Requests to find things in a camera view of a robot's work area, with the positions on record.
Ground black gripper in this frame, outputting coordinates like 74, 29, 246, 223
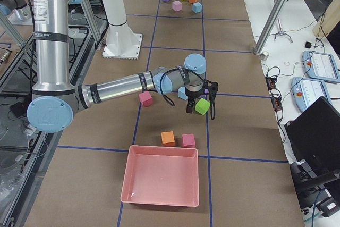
186, 91, 198, 113

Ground light blue block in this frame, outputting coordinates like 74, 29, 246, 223
177, 87, 188, 100
192, 2, 202, 13

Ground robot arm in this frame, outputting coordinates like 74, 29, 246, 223
27, 0, 208, 133

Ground third robot arm grey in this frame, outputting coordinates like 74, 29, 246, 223
1, 0, 30, 21

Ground green foam block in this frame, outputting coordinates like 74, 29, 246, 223
195, 98, 211, 115

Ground pink foam block near bin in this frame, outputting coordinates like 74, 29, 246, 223
182, 133, 196, 148

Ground orange foam block right side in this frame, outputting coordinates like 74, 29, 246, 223
161, 131, 176, 147

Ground magenta foam block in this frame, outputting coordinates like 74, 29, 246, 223
139, 91, 153, 107

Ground pink plastic bin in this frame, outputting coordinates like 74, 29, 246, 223
121, 145, 199, 207

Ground lilac foam block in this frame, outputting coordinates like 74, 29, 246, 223
172, 1, 182, 12

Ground teach pendant near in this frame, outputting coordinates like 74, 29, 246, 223
291, 77, 332, 112

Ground teach pendant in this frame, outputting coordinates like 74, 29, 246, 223
291, 77, 332, 112
302, 51, 339, 83

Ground black laptop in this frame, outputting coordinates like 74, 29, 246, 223
285, 96, 339, 171

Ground teach pendant far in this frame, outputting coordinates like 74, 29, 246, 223
302, 51, 339, 83

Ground green clamp stand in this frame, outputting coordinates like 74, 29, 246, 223
266, 0, 294, 43

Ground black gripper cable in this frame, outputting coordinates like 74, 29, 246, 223
158, 70, 219, 121

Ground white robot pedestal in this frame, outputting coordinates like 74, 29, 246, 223
102, 0, 143, 60

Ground aluminium frame post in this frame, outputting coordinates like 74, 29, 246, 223
253, 0, 293, 61

